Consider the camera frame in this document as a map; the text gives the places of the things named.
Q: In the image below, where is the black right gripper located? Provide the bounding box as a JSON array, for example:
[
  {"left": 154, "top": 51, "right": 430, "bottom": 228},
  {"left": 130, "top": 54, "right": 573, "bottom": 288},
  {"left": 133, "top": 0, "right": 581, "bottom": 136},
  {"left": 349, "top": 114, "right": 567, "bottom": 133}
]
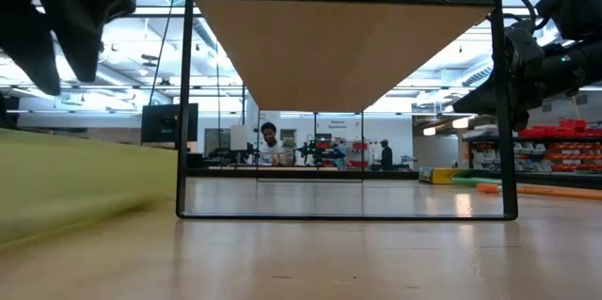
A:
[{"left": 451, "top": 24, "right": 547, "bottom": 132}]

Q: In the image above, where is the yellow green crayon box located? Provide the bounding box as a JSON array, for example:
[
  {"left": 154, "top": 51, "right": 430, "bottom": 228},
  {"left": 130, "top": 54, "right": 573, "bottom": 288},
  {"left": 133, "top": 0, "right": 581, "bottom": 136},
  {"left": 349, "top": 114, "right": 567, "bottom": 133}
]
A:
[{"left": 418, "top": 166, "right": 465, "bottom": 185}]

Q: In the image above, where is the orange pencil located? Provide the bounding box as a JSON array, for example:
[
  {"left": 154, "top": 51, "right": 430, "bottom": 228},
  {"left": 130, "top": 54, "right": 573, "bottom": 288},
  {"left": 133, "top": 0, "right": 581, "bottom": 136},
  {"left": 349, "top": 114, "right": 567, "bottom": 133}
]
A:
[{"left": 476, "top": 182, "right": 602, "bottom": 201}]

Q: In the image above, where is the yellow-green pencil pouch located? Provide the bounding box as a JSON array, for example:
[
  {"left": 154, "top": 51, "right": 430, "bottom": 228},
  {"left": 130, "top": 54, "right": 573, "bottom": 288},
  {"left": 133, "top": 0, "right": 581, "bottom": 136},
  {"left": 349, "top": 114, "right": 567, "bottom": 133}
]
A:
[{"left": 0, "top": 128, "right": 179, "bottom": 248}]

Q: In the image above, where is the green marker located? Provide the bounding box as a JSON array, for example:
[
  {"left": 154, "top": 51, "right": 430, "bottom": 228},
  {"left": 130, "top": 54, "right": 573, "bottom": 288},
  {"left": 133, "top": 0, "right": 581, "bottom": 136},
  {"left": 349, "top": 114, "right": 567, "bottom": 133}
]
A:
[{"left": 451, "top": 176, "right": 502, "bottom": 187}]

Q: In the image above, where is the storage rack with red bins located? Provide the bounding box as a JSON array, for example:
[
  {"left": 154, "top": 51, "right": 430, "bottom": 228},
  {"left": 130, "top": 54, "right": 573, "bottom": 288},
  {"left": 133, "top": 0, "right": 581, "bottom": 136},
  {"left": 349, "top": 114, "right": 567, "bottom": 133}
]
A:
[{"left": 463, "top": 118, "right": 602, "bottom": 174}]

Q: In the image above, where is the background work table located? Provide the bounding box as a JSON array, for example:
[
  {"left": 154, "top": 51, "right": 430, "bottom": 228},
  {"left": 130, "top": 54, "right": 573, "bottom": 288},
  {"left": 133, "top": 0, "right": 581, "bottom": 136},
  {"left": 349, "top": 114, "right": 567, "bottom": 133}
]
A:
[{"left": 187, "top": 166, "right": 420, "bottom": 181}]

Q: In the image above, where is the person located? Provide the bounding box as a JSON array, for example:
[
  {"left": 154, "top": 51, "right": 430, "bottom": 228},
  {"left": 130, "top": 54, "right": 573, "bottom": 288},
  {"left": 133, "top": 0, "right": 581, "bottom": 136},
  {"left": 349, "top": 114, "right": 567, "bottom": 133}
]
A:
[
  {"left": 257, "top": 121, "right": 293, "bottom": 167},
  {"left": 379, "top": 138, "right": 394, "bottom": 172}
]

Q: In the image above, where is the black monitor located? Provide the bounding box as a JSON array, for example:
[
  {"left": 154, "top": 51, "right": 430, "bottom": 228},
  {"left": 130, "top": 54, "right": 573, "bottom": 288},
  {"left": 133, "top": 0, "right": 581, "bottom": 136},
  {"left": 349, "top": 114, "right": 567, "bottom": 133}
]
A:
[{"left": 140, "top": 103, "right": 199, "bottom": 145}]

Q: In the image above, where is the white board panel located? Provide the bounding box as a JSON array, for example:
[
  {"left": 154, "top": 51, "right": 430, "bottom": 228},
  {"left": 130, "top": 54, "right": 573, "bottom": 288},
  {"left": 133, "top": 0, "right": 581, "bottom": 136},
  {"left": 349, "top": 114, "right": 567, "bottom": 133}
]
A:
[{"left": 230, "top": 124, "right": 258, "bottom": 151}]

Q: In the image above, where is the hanging thin cable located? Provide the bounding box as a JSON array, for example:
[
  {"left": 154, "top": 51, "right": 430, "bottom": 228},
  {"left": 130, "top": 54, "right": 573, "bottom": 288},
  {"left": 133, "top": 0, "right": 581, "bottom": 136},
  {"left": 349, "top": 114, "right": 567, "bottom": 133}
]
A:
[{"left": 148, "top": 0, "right": 182, "bottom": 106}]

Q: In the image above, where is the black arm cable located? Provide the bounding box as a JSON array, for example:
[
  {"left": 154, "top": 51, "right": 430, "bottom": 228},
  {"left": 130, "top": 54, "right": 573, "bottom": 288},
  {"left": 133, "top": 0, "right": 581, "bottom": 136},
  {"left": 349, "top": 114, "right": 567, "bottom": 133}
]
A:
[{"left": 469, "top": 0, "right": 540, "bottom": 33}]

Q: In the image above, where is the wooden shelf riser black frame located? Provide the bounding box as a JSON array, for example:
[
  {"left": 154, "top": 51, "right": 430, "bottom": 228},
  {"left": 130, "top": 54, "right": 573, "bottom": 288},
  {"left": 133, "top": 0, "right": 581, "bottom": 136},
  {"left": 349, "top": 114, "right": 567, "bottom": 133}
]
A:
[{"left": 174, "top": 0, "right": 519, "bottom": 222}]

